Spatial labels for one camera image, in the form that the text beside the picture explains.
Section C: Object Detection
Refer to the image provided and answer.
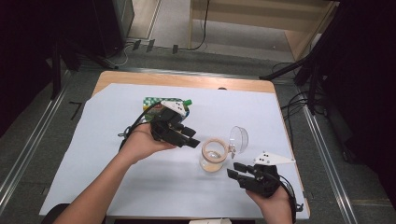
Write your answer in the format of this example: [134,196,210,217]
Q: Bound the clear jar with hinged lid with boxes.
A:
[199,125,250,174]

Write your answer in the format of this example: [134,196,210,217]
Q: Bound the person's left hand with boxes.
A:
[120,122,177,164]

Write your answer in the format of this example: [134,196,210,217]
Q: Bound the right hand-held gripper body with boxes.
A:
[237,151,296,199]

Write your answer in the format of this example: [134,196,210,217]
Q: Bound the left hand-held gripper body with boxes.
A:
[149,100,191,148]

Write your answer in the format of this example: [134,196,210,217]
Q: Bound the yellow green spouted pouch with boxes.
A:
[142,96,193,124]

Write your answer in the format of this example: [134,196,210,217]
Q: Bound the left hand-held gripper black cable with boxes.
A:
[117,101,163,151]

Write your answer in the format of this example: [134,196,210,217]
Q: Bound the dark cabinet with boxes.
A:
[92,0,135,59]

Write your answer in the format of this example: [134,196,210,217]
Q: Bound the light wooden shelf unit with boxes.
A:
[188,0,340,62]

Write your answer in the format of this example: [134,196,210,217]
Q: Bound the right hand-held gripper black cable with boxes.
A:
[277,174,304,224]

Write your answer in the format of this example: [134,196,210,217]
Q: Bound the hanging black cable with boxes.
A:
[178,0,211,52]

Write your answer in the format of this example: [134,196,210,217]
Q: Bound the hand-held gripper black cable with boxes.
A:
[117,101,163,151]
[277,174,304,224]

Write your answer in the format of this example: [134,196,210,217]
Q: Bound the black floor cables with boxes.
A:
[271,61,325,134]

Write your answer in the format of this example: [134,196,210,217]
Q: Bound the white floor cable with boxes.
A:
[113,43,135,68]

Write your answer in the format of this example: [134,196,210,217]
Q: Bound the black stand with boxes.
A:
[260,0,344,116]
[50,36,120,101]

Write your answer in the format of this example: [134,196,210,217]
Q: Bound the metal floor rail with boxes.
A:
[0,70,73,213]
[117,66,260,79]
[301,105,360,224]

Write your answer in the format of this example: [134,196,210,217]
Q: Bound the dark curtain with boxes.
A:
[0,0,96,138]
[337,0,396,203]

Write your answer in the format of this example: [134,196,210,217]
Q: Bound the person's right hand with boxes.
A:
[246,185,295,219]

